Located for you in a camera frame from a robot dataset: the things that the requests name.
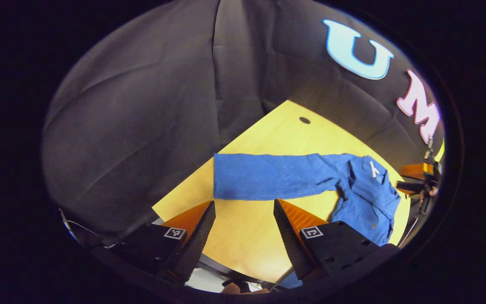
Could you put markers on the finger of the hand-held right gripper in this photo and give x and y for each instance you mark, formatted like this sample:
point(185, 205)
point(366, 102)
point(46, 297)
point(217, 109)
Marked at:
point(411, 186)

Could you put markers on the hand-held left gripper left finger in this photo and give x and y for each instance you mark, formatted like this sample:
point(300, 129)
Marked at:
point(196, 240)

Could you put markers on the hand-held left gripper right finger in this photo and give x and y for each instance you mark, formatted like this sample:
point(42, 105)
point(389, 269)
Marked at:
point(287, 236)

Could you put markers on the black backdrop cloth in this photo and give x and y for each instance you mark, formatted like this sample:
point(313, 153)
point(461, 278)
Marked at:
point(141, 105)

